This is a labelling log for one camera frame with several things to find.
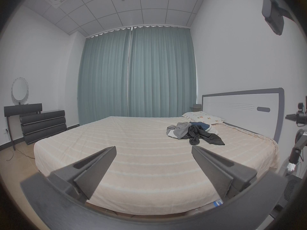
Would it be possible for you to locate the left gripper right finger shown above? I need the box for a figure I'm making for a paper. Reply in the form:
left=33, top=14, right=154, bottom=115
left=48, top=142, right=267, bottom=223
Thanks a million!
left=191, top=145, right=259, bottom=200

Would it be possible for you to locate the black cable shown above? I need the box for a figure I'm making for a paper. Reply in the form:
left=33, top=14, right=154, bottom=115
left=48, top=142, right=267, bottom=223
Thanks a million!
left=5, top=128, right=36, bottom=161

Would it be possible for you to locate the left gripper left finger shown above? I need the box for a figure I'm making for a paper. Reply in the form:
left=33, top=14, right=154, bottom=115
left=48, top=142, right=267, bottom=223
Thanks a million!
left=47, top=146, right=117, bottom=203

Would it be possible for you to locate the round mirror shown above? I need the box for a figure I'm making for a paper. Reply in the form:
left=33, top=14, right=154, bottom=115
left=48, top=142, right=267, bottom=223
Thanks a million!
left=11, top=77, right=29, bottom=105

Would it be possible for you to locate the black T-shirt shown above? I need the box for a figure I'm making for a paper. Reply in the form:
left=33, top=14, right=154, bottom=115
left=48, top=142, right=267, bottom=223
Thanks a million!
left=183, top=125, right=225, bottom=146

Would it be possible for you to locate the bed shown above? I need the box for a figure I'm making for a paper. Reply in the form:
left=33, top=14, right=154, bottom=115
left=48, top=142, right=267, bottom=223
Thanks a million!
left=34, top=88, right=285, bottom=216

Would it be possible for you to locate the blue-green curtain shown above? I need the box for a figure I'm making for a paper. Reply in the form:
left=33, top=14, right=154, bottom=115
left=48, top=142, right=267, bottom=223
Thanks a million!
left=77, top=29, right=132, bottom=126
left=127, top=24, right=198, bottom=118

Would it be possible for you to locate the pile of clothes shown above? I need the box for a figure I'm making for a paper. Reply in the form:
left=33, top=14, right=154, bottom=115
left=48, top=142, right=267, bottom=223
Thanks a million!
left=167, top=122, right=219, bottom=139

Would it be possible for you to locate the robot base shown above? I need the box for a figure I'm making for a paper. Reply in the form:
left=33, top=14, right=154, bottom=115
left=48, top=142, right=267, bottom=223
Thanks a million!
left=191, top=162, right=307, bottom=225

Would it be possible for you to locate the black dressing table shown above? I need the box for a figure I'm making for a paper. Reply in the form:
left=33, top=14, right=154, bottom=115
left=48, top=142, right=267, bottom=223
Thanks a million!
left=4, top=103, right=43, bottom=151

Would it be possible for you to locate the white printed pillow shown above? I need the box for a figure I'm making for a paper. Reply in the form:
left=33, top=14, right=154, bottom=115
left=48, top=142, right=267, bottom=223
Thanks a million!
left=181, top=111, right=225, bottom=125

